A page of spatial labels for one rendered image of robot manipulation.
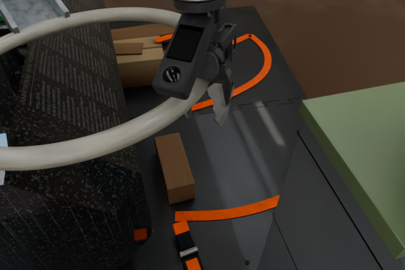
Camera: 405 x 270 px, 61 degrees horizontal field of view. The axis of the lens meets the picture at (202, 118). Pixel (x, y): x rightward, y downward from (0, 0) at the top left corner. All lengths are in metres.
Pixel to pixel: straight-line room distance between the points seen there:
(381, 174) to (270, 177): 1.05
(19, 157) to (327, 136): 0.49
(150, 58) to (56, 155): 1.58
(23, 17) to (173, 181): 0.87
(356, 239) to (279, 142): 1.15
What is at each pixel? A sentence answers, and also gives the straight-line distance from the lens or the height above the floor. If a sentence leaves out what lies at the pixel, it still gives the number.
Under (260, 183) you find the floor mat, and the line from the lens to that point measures 1.62.
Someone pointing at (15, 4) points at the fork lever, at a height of 0.96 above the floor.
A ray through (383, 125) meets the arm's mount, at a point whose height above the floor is 0.88.
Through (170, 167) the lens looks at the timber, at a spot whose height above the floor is 0.14.
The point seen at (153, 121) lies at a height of 1.02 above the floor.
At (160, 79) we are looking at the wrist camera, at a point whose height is 1.07.
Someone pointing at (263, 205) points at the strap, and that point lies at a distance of 1.55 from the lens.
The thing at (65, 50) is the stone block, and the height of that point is 0.75.
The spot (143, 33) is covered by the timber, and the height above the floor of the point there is 0.09.
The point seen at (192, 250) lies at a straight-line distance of 1.41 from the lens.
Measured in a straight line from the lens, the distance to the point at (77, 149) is 0.44.
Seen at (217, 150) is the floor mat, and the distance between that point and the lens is 1.71.
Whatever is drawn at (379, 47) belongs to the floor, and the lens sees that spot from 2.70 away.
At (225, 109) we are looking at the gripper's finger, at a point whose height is 0.98.
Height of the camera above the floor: 1.34
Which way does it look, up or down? 46 degrees down
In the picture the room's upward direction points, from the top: straight up
